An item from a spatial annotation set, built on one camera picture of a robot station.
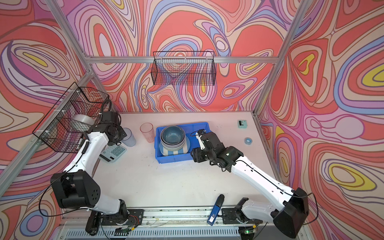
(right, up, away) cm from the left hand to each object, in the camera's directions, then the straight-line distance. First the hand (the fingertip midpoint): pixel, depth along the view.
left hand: (122, 135), depth 85 cm
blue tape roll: (+80, -5, +17) cm, 82 cm away
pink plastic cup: (+13, +2, +7) cm, 15 cm away
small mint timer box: (+78, +7, +24) cm, 82 cm away
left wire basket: (-22, +10, -7) cm, 26 cm away
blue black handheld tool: (+52, -37, -13) cm, 65 cm away
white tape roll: (-11, +7, -15) cm, 20 cm away
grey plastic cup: (+6, -3, -2) cm, 7 cm away
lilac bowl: (+30, -6, 0) cm, 30 cm away
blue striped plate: (+34, -11, +8) cm, 36 cm away
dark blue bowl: (+28, -1, +9) cm, 30 cm away
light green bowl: (+29, -8, +2) cm, 31 cm away
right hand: (+43, -10, -9) cm, 46 cm away
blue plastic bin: (+40, +2, +19) cm, 44 cm away
